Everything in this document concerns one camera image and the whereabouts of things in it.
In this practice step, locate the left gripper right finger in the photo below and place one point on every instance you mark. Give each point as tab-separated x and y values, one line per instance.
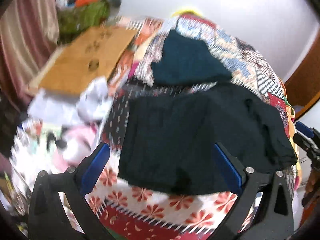
274	217

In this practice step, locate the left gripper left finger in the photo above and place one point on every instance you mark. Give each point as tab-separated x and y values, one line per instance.
47	218

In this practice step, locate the black pants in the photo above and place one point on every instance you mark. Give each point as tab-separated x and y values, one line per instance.
168	143

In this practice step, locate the wooden wardrobe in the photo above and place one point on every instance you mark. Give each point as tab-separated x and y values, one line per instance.
302	88

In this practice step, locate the patchwork patterned bedspread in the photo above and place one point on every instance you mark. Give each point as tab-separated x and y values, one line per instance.
132	212

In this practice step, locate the white crumpled cloth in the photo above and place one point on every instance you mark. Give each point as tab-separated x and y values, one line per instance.
93	104

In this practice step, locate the folded dark teal pants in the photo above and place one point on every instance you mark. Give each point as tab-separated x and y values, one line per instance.
185	62

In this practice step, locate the bamboo lap desk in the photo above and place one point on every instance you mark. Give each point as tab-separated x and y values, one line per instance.
71	68

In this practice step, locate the striped red gold curtain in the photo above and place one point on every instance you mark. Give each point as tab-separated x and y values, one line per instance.
29	34

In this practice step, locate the green storage basket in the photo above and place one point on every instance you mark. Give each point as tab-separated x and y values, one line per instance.
72	22

